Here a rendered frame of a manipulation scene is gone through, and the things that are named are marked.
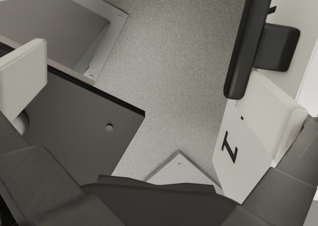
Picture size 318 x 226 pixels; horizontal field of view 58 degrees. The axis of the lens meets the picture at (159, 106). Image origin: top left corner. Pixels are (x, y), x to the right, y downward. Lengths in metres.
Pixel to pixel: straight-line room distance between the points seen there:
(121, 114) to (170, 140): 0.93
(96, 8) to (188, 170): 0.77
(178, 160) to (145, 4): 0.66
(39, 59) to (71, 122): 0.18
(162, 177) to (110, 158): 0.97
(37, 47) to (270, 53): 0.14
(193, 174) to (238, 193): 1.09
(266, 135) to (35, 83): 0.13
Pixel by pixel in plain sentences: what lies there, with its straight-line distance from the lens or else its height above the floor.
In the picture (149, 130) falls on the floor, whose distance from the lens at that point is 1.23.
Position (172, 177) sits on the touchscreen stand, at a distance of 1.34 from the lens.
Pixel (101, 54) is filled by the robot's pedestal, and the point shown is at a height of 0.02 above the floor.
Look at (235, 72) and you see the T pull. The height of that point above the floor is 0.91.
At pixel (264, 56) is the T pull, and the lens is 0.19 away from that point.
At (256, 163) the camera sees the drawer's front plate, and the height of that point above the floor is 0.91.
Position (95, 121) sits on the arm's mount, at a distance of 0.35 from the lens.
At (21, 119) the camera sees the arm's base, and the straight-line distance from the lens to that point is 0.35.
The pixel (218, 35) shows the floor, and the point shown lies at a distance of 1.14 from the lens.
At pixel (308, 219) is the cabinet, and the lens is 0.78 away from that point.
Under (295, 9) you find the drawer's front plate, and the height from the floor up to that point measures 0.89.
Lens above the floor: 1.08
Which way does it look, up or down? 66 degrees down
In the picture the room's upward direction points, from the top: 173 degrees clockwise
